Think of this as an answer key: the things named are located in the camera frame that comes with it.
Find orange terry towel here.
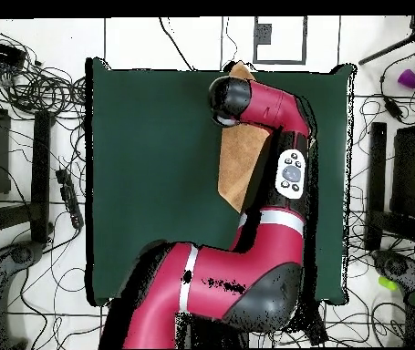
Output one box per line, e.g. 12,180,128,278
216,60,272,214

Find dark green table cloth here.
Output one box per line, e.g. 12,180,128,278
84,57,356,307

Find black power strip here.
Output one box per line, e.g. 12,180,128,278
55,169,85,231

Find black upright bar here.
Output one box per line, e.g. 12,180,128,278
30,110,54,244
368,121,389,252

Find dark grey square patch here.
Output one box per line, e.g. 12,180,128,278
255,23,273,46

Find black rectangular block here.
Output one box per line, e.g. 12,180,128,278
303,309,329,346

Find dark grey stand foot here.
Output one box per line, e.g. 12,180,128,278
0,240,45,349
372,249,415,296

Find yellow-green small object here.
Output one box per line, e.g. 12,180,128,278
378,274,400,292

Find black power adapter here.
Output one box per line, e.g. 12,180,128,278
383,97,406,124

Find purple cup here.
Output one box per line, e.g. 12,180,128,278
397,68,415,90

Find black tripod pole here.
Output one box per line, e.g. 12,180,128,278
358,15,415,67

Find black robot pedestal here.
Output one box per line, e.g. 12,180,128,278
174,313,250,349

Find black cable tangle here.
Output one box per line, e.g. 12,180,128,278
0,21,88,121

